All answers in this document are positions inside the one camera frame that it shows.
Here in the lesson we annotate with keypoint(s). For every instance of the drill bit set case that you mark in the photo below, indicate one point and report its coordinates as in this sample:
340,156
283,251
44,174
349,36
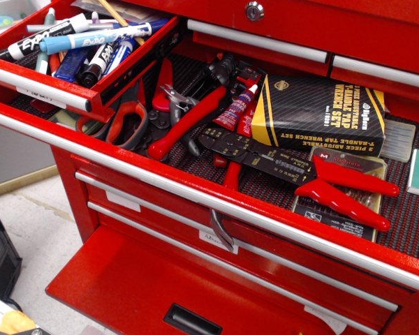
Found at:
349,206

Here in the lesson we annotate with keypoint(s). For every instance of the clear plastic bit case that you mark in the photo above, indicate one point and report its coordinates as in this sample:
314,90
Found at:
398,143

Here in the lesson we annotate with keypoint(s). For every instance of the small red upper drawer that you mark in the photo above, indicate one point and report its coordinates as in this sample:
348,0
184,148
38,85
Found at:
101,87

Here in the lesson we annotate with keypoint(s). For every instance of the large red open drawer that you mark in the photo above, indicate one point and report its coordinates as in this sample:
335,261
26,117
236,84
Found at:
284,225

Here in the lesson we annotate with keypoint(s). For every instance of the light blue Expo marker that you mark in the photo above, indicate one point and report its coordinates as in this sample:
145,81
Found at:
54,44

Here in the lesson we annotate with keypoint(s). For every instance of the blue plastic case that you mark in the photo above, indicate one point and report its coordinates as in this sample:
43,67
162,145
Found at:
71,64

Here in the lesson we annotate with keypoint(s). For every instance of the black red crimping tool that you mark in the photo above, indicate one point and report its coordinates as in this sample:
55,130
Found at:
227,70

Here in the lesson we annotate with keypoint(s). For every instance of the silver chest key lock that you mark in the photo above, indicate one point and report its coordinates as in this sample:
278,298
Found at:
254,11

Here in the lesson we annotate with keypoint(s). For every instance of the teal capped marker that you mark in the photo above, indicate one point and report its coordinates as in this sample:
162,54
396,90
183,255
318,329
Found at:
42,60

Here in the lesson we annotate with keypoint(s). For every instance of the wooden stick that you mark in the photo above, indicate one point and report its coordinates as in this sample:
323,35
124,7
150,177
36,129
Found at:
119,18

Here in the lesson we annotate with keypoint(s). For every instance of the red lower open drawer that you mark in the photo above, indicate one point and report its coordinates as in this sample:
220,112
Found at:
141,285

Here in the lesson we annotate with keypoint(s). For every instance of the dark blue Expo marker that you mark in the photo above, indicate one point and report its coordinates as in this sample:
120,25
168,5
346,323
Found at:
152,26

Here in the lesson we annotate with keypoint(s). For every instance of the black yellow tap wrench box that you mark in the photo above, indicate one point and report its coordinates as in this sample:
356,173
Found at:
305,112

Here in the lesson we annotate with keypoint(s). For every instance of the red marker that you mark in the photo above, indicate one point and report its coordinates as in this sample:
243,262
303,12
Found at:
54,63

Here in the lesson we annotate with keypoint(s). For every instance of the red handled pliers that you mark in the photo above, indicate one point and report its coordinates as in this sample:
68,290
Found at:
209,94

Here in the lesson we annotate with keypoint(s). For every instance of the red handled flush cutters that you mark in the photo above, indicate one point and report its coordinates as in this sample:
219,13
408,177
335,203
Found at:
167,99

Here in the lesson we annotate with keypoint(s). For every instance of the black wire stripper red handles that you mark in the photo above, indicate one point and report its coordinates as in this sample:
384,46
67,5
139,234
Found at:
313,178

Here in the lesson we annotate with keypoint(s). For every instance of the red grey scissors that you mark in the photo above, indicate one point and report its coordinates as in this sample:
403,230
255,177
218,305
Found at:
127,126

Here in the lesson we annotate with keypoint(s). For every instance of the blue marker with white label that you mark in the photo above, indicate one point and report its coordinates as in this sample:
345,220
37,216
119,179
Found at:
124,49

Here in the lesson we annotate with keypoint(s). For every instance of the red metal tool chest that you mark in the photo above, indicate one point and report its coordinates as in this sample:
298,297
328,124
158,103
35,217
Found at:
370,43

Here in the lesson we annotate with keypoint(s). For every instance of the black Expo marker upright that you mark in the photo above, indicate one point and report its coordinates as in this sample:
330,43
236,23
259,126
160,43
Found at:
98,64

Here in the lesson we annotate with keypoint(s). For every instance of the red threadlocker glue tube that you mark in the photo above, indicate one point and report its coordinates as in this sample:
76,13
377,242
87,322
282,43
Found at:
231,115

